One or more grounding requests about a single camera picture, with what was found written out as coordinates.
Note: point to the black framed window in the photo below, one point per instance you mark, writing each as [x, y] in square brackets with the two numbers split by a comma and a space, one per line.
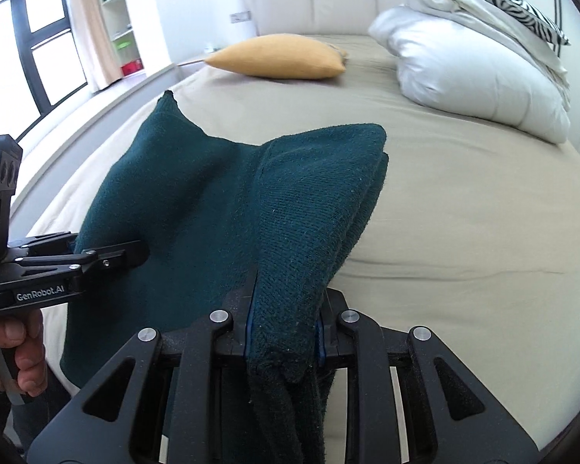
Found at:
[29, 48]

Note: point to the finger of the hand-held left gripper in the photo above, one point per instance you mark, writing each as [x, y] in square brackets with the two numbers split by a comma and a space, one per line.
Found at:
[121, 255]
[43, 246]

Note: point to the wall socket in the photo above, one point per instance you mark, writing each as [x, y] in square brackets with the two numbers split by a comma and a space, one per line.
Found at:
[239, 17]

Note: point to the person's left hand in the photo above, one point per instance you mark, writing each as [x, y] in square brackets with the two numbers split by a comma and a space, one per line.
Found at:
[29, 353]

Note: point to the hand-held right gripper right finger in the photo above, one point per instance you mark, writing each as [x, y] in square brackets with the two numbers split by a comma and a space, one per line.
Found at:
[332, 336]

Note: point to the white pillow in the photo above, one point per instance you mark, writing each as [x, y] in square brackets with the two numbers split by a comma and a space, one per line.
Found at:
[464, 77]

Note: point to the red box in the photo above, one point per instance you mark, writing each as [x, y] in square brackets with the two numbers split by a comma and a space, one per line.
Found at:
[132, 66]

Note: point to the cream folded duvet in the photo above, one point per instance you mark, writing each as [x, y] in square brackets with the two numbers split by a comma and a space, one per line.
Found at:
[493, 24]

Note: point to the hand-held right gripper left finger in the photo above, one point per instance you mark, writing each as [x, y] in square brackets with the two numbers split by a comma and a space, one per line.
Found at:
[237, 336]

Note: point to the dark teal knit sweater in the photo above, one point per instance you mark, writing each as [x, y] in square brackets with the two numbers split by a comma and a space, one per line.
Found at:
[198, 203]

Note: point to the cream padded headboard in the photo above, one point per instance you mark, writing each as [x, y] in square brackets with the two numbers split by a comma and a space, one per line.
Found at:
[338, 0]

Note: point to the yellow pillow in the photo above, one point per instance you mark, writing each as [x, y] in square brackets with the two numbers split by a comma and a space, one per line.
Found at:
[280, 55]

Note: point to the white open shelf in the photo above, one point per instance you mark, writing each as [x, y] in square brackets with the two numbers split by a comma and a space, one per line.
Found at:
[118, 5]

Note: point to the bed with beige sheet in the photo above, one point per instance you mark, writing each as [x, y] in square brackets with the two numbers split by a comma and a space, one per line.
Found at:
[464, 232]

